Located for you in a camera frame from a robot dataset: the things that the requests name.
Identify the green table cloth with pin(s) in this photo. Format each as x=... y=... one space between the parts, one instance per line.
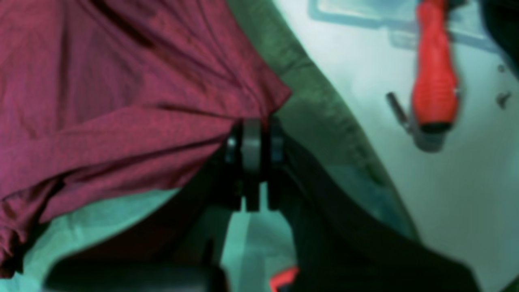
x=314 y=114

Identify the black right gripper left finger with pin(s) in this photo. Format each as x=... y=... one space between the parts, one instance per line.
x=178 y=247

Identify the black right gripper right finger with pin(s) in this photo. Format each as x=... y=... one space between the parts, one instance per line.
x=339 y=246

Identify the red long-sleeve T-shirt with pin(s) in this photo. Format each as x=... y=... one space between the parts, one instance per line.
x=104 y=98

